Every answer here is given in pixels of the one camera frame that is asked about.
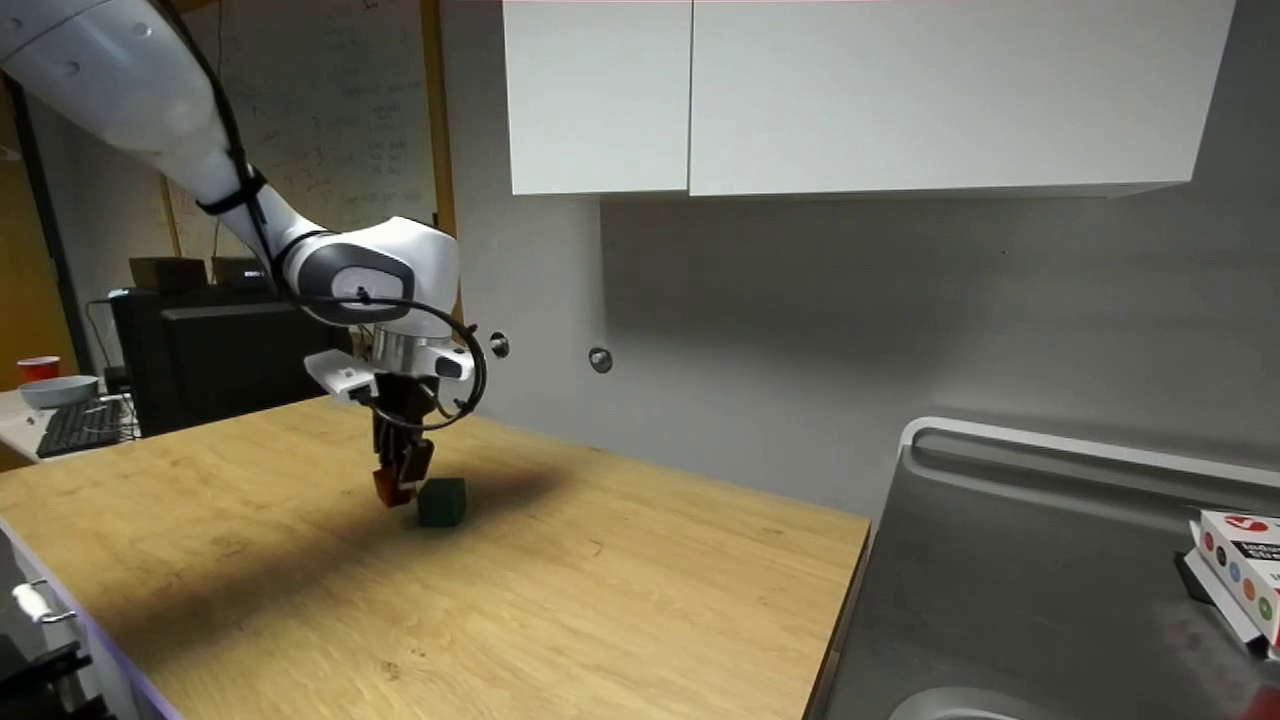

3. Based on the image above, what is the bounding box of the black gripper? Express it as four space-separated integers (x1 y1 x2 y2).
374 370 432 504

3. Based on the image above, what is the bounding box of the orange block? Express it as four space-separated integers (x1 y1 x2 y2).
374 467 417 507

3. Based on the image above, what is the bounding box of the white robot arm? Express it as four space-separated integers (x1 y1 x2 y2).
0 0 475 507

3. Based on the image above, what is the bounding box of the green block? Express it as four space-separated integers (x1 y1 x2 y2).
417 477 467 529

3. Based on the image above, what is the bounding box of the black computer monitor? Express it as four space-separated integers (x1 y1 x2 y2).
112 256 349 435

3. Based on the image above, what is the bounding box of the black keyboard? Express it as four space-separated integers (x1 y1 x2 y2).
36 399 119 454

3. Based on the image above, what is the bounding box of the wood framed whiteboard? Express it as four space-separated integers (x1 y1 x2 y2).
128 0 467 366

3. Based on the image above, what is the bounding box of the red cup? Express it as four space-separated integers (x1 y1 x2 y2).
15 357 65 385

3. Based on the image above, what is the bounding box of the black device at table edge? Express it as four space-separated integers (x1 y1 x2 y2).
0 529 175 720

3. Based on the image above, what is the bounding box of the white left cabinet door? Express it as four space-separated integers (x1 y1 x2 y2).
502 0 694 195

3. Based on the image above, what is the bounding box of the white cabinet door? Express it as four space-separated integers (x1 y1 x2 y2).
688 0 1235 195
502 0 694 195

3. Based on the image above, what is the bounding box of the white right cabinet door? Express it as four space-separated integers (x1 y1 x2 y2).
688 0 1235 195

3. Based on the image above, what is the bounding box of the stainless steel sink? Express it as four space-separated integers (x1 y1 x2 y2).
809 417 1280 720

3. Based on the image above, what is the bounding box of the white box with coloured dots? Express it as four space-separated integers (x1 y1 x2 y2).
1189 507 1280 660

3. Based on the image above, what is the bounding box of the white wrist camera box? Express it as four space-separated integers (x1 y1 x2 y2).
303 348 376 405

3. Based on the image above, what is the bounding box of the left round wall fitting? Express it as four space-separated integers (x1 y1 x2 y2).
490 331 513 358

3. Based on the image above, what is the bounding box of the round wall fitting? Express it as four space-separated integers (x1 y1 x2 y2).
490 331 513 358
588 348 616 370

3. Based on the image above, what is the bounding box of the right round wall fitting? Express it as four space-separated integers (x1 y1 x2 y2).
588 348 616 370

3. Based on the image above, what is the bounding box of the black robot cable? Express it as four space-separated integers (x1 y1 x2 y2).
156 0 492 435

